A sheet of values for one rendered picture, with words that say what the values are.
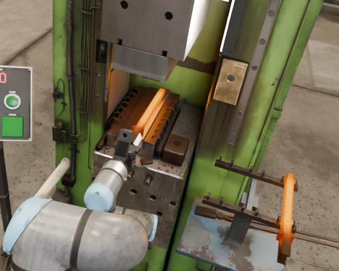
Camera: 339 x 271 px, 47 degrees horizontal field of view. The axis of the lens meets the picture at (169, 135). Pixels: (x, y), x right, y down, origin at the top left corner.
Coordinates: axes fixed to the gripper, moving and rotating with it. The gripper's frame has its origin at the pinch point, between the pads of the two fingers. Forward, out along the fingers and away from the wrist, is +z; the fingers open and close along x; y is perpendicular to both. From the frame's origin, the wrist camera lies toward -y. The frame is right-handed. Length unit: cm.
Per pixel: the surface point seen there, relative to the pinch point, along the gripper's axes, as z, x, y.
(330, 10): 603, 149, 106
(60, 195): 12, -39, 64
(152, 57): 3.5, 1.4, -30.7
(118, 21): 3.5, -11.5, -40.3
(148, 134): 7.7, 3.2, 5.3
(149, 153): 2.8, 5.7, 10.6
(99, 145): -1.7, -13.7, 10.1
